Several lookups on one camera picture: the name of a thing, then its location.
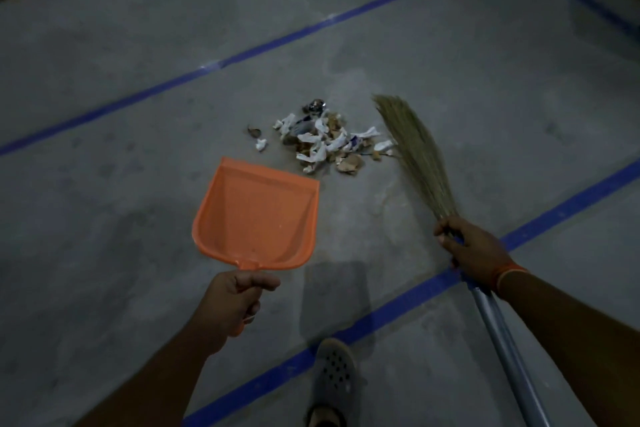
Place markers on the person's left hand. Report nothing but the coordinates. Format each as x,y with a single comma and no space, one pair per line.
230,306

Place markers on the person's right hand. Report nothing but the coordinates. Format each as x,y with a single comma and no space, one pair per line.
475,254

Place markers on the orange plastic dustpan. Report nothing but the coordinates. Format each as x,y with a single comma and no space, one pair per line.
260,211

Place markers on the pile of paper scraps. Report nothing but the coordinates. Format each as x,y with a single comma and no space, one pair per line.
325,141

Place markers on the person's left forearm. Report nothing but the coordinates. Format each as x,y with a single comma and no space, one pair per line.
145,391

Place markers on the person's right forearm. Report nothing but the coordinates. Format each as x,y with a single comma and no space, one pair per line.
575,341

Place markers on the orange wrist band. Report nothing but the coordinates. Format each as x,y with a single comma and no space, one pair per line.
507,274

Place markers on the grey perforated clog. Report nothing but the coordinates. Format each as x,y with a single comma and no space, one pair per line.
332,376

